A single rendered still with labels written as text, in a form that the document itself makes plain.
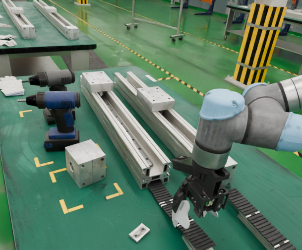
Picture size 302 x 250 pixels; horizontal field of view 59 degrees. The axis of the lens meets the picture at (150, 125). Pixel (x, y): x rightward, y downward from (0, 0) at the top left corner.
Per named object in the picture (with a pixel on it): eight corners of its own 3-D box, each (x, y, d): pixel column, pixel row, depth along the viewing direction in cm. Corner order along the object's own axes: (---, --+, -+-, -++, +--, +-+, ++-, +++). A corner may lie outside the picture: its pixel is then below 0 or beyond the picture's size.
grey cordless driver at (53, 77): (78, 120, 118) (76, 72, 107) (30, 129, 108) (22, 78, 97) (73, 112, 123) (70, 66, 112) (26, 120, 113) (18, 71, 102)
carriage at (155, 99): (173, 114, 118) (175, 100, 114) (151, 117, 113) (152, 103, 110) (156, 98, 130) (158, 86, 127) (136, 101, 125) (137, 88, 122)
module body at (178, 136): (214, 169, 96) (219, 150, 92) (191, 175, 92) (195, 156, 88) (130, 85, 157) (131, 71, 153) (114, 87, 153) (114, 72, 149)
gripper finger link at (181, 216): (175, 242, 62) (193, 213, 59) (163, 223, 67) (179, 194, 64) (185, 241, 64) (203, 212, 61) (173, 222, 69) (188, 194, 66)
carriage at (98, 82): (113, 95, 129) (113, 82, 126) (90, 98, 124) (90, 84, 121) (103, 83, 141) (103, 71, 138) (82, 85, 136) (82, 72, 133)
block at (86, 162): (112, 175, 89) (112, 152, 84) (80, 188, 82) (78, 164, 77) (97, 159, 95) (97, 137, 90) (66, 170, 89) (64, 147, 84)
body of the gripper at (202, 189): (197, 220, 58) (208, 179, 52) (177, 194, 65) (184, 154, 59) (224, 211, 62) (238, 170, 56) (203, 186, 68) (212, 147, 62)
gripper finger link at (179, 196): (170, 213, 63) (186, 184, 60) (166, 208, 64) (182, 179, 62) (185, 213, 66) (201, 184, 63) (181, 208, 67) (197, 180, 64)
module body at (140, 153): (168, 182, 88) (171, 161, 84) (140, 189, 84) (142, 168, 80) (98, 88, 149) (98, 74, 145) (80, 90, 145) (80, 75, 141)
